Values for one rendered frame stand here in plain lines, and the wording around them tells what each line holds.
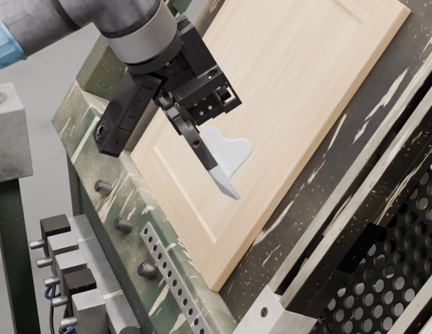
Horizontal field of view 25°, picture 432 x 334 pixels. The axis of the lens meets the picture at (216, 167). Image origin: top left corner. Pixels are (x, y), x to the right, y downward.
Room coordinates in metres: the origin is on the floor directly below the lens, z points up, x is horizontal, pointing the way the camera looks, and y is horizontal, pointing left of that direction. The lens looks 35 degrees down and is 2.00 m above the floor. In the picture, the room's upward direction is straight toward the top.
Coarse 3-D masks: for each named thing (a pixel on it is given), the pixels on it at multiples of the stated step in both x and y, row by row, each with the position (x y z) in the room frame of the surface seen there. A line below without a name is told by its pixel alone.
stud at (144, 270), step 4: (140, 264) 1.30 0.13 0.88; (144, 264) 1.29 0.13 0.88; (148, 264) 1.30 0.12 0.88; (140, 268) 1.29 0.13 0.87; (144, 268) 1.29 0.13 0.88; (148, 268) 1.29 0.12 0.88; (152, 268) 1.29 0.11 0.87; (140, 272) 1.28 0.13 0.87; (144, 272) 1.28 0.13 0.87; (148, 272) 1.29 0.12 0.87; (152, 272) 1.29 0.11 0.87; (156, 272) 1.30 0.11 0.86; (144, 276) 1.28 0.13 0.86; (148, 276) 1.29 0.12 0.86; (152, 276) 1.29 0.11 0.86
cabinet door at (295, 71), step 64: (256, 0) 1.63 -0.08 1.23; (320, 0) 1.50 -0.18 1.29; (384, 0) 1.38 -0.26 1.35; (256, 64) 1.51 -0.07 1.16; (320, 64) 1.39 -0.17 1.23; (256, 128) 1.40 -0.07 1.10; (320, 128) 1.29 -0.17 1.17; (192, 192) 1.41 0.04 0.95; (256, 192) 1.29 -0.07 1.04; (192, 256) 1.30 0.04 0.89
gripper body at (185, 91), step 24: (192, 24) 0.95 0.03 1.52; (168, 48) 0.92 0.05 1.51; (192, 48) 0.94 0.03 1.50; (144, 72) 0.91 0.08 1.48; (168, 72) 0.93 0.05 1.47; (192, 72) 0.94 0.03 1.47; (216, 72) 0.97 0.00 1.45; (168, 96) 0.93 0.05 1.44; (192, 96) 0.92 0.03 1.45; (216, 96) 0.93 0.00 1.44; (192, 120) 0.92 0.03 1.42
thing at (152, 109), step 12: (192, 0) 1.75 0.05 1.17; (204, 0) 1.72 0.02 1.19; (216, 0) 1.72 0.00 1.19; (192, 12) 1.72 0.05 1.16; (204, 12) 1.71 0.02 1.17; (216, 12) 1.72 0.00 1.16; (204, 24) 1.71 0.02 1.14; (156, 108) 1.67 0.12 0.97; (144, 120) 1.66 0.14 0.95; (132, 144) 1.65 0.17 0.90
